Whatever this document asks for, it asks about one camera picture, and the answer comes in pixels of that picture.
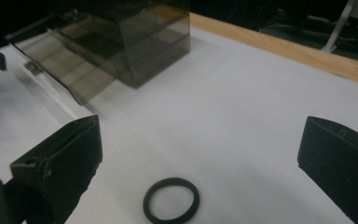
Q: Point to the smoky transparent drawer box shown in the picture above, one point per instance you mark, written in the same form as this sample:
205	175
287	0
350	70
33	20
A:
155	46

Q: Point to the wooden table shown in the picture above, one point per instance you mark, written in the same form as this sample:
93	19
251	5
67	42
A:
292	49

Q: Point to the grey metal stand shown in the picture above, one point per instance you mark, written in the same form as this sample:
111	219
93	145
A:
338	28

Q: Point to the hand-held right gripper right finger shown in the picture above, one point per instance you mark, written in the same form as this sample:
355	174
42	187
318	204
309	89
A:
341	165

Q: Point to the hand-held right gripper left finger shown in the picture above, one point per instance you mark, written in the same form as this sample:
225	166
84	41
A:
65	161

